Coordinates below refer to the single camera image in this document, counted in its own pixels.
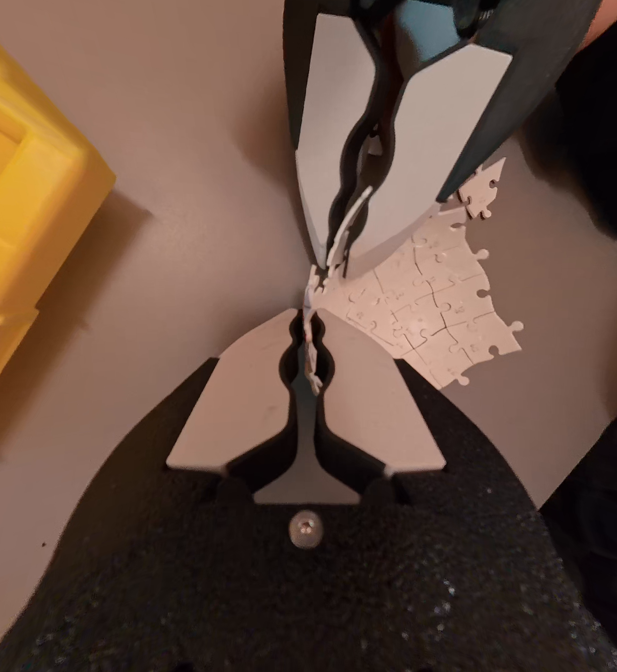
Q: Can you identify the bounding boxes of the partly built white puzzle ball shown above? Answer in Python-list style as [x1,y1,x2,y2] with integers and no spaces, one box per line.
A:
[303,212,524,397]

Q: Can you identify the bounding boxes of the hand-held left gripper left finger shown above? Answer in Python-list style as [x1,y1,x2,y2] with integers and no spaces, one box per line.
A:
[166,308,305,493]

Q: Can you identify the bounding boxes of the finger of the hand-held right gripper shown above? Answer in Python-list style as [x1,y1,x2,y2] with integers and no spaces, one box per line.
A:
[341,41,514,279]
[294,14,393,268]

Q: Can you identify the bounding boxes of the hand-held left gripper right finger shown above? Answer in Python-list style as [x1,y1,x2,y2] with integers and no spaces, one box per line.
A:
[311,311,447,494]

